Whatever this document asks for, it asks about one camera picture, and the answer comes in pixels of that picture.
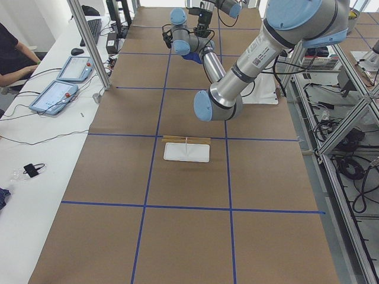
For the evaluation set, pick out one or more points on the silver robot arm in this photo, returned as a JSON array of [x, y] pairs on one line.
[[287, 23], [231, 8]]

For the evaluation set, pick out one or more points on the black power adapter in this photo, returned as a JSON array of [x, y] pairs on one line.
[[112, 43]]

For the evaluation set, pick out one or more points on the black keyboard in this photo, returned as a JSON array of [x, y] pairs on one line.
[[95, 28]]

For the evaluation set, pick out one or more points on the seated person in black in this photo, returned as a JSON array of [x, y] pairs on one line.
[[18, 62]]

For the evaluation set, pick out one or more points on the upper teach pendant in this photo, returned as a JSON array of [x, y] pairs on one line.
[[76, 69]]

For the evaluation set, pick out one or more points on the teach pendant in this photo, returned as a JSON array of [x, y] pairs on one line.
[[76, 69], [54, 98]]

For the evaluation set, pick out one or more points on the small black device with cable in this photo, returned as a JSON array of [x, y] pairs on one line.
[[32, 170]]

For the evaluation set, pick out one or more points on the blue towel with grey trim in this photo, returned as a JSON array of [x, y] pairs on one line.
[[193, 56]]

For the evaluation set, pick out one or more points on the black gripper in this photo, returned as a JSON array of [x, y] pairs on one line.
[[202, 21]]

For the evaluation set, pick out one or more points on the lower teach pendant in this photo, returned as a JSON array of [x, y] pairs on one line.
[[54, 98]]

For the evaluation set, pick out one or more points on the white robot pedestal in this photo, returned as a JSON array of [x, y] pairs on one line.
[[261, 91]]

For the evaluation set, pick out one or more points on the aluminium frame post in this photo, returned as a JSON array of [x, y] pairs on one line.
[[89, 41]]

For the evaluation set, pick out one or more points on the black computer mouse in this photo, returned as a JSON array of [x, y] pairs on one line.
[[76, 51]]

